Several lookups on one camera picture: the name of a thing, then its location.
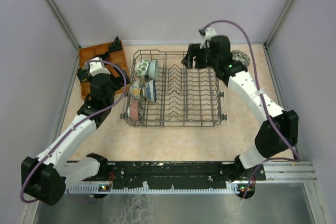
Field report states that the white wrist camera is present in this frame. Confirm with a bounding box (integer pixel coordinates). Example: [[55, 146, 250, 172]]
[[199, 27, 217, 49], [89, 57, 110, 77]]

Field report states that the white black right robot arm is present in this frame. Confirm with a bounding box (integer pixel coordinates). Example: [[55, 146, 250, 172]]
[[181, 35, 299, 180]]

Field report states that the green leaf pattern bowl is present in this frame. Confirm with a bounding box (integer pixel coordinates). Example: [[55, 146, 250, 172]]
[[134, 59, 151, 78]]

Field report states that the grey wire dish rack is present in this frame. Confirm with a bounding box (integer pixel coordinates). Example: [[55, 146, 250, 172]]
[[120, 49, 227, 127]]

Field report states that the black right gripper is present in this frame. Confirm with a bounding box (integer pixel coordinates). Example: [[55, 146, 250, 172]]
[[182, 41, 219, 70]]

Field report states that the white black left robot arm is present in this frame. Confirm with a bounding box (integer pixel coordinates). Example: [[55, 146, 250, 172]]
[[20, 63, 130, 206]]

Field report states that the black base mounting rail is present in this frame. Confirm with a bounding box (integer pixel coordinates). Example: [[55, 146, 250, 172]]
[[92, 161, 266, 198]]

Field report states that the dark leaf pattern bowl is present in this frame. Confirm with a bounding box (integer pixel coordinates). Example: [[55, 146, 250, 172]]
[[232, 50, 250, 68]]

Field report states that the wooden compartment tray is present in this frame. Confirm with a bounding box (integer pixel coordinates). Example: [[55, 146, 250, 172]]
[[79, 41, 130, 100]]

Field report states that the yellow blue swirl bowl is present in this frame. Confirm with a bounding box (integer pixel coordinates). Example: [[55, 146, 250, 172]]
[[130, 79, 144, 100]]

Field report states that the pink floral bowl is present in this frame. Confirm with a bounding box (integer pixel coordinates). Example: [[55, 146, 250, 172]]
[[127, 100, 142, 122]]

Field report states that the teal yellow-flower folded tie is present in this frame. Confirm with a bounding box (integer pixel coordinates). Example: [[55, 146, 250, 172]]
[[77, 66, 92, 83]]

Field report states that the blue rose pattern bowl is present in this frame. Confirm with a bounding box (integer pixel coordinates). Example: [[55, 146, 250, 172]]
[[143, 80, 157, 103]]

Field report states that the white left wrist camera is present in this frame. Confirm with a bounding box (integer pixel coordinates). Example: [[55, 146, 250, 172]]
[[89, 57, 110, 77]]

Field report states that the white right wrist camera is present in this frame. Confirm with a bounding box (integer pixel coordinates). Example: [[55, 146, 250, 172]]
[[199, 27, 217, 49]]

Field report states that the green striped bowl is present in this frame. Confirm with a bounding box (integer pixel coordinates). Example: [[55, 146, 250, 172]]
[[147, 60, 159, 81]]

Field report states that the dark green folded tie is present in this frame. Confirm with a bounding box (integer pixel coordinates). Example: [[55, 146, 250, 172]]
[[108, 36, 122, 53]]

